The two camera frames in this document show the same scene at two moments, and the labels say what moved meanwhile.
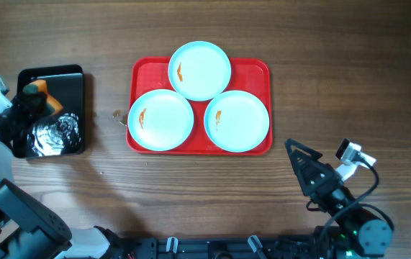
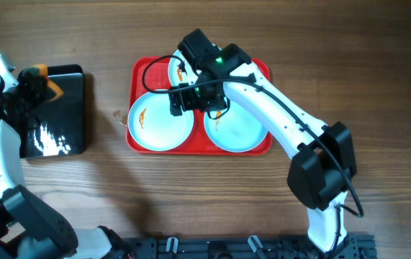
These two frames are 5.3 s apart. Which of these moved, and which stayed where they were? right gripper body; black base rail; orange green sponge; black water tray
Moved: right gripper body; orange green sponge
Stayed: black base rail; black water tray
